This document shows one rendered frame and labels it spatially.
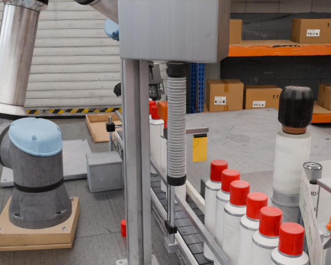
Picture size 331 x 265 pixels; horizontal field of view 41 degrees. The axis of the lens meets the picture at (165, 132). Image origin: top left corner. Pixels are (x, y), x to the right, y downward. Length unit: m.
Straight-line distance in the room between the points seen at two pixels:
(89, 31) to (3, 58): 4.10
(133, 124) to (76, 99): 4.53
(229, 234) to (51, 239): 0.46
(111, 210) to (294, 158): 0.50
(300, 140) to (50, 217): 0.62
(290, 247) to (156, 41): 0.37
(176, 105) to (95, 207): 0.60
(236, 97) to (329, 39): 1.14
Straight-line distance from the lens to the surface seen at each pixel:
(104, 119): 2.08
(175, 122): 0.72
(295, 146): 1.11
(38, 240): 1.08
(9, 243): 1.10
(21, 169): 1.05
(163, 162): 1.16
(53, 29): 5.27
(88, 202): 1.28
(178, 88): 0.71
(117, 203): 1.27
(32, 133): 1.03
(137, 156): 0.86
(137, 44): 0.74
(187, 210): 0.93
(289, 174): 1.13
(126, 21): 0.75
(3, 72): 1.13
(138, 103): 0.83
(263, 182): 1.29
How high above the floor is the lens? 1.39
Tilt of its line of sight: 17 degrees down
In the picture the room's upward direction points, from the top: straight up
